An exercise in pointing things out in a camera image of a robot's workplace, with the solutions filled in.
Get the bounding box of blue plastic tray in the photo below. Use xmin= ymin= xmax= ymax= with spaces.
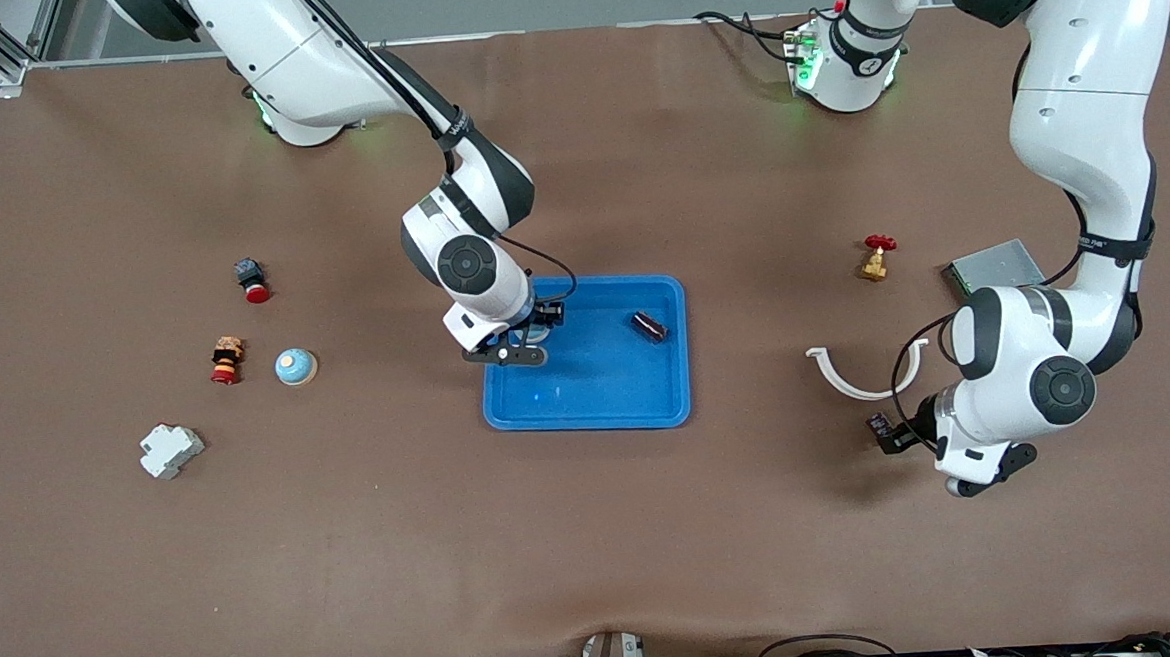
xmin=475 ymin=268 xmax=694 ymax=439

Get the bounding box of white half-round pipe clamp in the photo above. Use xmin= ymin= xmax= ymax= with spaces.
xmin=805 ymin=338 xmax=933 ymax=405

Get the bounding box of silver metal module box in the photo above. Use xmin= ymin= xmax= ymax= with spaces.
xmin=941 ymin=237 xmax=1050 ymax=301

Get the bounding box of red pushbutton with black body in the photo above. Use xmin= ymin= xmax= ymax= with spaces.
xmin=233 ymin=257 xmax=272 ymax=306

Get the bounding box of red yellow stacked pushbutton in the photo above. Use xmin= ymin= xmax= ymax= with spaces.
xmin=208 ymin=334 xmax=247 ymax=387

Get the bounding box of white circuit breaker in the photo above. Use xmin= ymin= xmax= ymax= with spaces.
xmin=137 ymin=421 xmax=207 ymax=482

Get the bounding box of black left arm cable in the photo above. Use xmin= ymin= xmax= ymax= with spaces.
xmin=894 ymin=38 xmax=1170 ymax=452

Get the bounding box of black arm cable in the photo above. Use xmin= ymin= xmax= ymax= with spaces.
xmin=292 ymin=0 xmax=580 ymax=316
xmin=894 ymin=38 xmax=1170 ymax=452

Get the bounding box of brass valve with red handle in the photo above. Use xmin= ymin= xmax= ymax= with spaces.
xmin=856 ymin=233 xmax=899 ymax=284

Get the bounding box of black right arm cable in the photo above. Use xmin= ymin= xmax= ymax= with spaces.
xmin=292 ymin=0 xmax=580 ymax=316

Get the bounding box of black cable bundle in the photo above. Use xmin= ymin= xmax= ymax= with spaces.
xmin=692 ymin=616 xmax=1170 ymax=657

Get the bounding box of black base power cable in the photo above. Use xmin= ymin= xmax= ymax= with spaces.
xmin=694 ymin=5 xmax=802 ymax=68

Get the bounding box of aluminium frame profile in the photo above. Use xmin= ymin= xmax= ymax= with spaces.
xmin=0 ymin=0 xmax=113 ymax=100

